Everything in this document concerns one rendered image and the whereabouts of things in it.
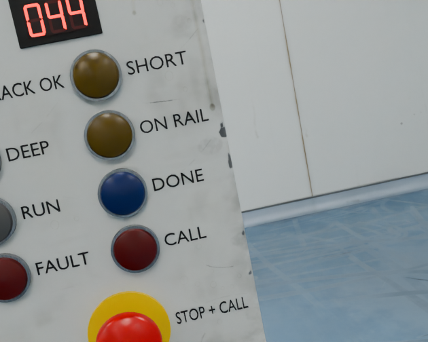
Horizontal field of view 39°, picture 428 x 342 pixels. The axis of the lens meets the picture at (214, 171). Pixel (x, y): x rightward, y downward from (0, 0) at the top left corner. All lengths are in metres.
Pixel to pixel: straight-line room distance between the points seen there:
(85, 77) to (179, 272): 0.13
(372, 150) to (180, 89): 3.87
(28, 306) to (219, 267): 0.12
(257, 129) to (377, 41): 0.98
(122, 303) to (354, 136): 3.82
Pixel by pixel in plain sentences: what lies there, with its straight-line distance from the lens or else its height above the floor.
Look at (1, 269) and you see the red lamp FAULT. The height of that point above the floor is 1.02.
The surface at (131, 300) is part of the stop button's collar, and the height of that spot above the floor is 0.98.
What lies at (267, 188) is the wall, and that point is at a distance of 4.06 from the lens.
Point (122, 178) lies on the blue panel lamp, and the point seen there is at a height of 1.06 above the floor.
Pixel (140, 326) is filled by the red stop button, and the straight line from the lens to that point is 0.37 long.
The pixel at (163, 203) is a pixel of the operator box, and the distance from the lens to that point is 0.37.
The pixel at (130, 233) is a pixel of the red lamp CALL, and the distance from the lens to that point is 0.37.
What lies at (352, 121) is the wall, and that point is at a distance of 4.14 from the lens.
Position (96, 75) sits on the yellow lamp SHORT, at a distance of 0.36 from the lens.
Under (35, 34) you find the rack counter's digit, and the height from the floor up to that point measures 1.15.
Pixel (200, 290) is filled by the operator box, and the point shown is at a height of 0.98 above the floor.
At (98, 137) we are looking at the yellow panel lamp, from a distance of 0.36.
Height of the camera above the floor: 1.12
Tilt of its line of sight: 10 degrees down
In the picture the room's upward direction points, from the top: 11 degrees counter-clockwise
